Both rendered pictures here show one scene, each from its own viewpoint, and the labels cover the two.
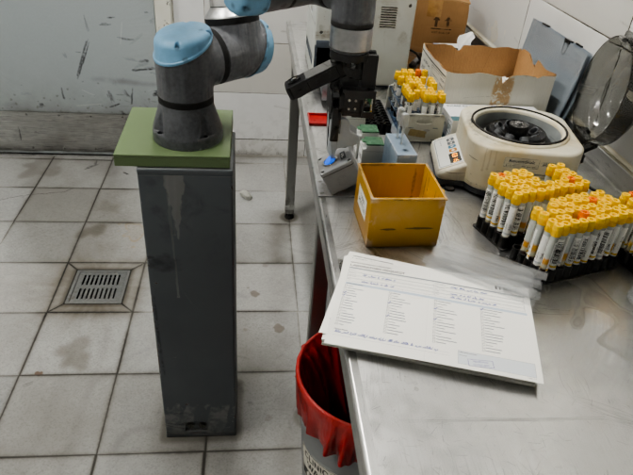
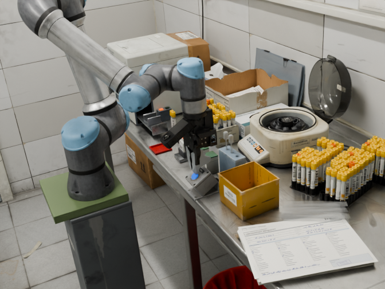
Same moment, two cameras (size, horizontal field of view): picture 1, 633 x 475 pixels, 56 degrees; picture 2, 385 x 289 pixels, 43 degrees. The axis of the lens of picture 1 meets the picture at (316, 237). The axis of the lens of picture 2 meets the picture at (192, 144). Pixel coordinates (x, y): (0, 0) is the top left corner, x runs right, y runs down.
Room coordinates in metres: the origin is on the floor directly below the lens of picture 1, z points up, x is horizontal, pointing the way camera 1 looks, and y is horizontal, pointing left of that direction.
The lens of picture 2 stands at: (-0.20, 0.35, 1.72)
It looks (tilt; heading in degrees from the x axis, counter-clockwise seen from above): 27 degrees down; 344
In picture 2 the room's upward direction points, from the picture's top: 5 degrees counter-clockwise
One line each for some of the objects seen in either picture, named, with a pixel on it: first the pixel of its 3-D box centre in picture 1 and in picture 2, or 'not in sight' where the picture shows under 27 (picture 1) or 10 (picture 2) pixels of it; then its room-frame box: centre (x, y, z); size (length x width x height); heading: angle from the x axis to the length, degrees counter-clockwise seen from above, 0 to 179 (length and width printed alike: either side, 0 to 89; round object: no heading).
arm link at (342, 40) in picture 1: (350, 38); (193, 104); (1.07, -0.03, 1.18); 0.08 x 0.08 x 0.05
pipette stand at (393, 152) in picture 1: (397, 166); (232, 166); (1.09, -0.15, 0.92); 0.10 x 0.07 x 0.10; 10
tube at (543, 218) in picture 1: (536, 240); (333, 186); (0.84, -0.37, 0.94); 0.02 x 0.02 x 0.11
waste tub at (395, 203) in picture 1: (397, 204); (248, 190); (0.94, -0.14, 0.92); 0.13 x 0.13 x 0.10; 10
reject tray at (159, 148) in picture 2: (321, 119); (160, 148); (1.41, 0.01, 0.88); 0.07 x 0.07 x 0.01; 8
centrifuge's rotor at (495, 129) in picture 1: (515, 138); (287, 127); (1.19, -0.41, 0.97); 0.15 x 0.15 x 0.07
